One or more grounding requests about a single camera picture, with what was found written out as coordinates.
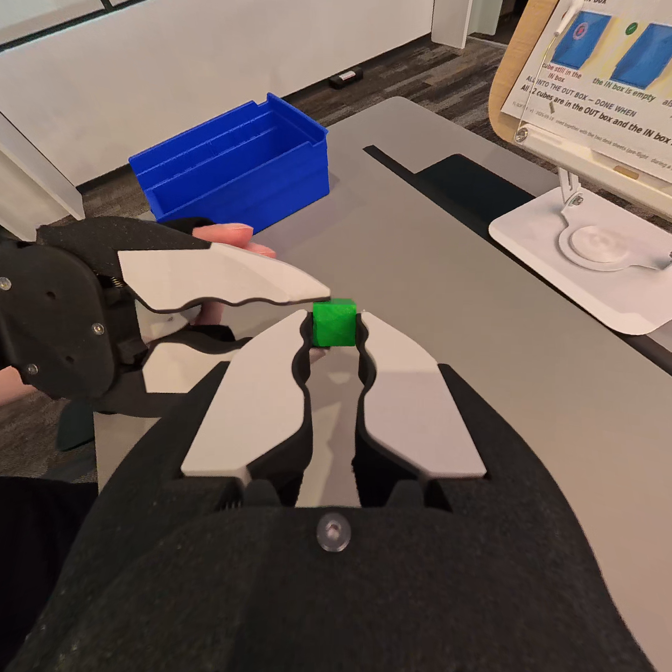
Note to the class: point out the person's dark clothing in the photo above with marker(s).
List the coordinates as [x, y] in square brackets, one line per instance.
[31, 551]

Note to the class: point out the large grid window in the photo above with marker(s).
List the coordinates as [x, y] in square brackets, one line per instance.
[52, 15]

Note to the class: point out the blue plastic bin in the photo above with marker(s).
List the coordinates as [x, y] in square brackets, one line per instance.
[236, 178]

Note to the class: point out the person's left hand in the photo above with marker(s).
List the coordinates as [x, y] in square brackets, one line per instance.
[225, 233]

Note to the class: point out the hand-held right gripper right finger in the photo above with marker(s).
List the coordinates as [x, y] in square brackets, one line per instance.
[420, 414]

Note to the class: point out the small white floor object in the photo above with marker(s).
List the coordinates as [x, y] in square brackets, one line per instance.
[346, 77]

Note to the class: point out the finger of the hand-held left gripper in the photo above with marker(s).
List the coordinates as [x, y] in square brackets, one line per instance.
[210, 273]
[173, 367]

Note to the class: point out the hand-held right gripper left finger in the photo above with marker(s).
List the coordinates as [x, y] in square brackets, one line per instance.
[246, 414]

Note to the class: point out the illustrated instruction sheet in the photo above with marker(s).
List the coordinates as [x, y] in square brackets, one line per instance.
[603, 78]

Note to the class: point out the green wooden cube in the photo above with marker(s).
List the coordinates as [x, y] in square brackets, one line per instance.
[333, 325]

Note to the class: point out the black desk panel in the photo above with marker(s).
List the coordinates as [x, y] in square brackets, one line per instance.
[472, 189]

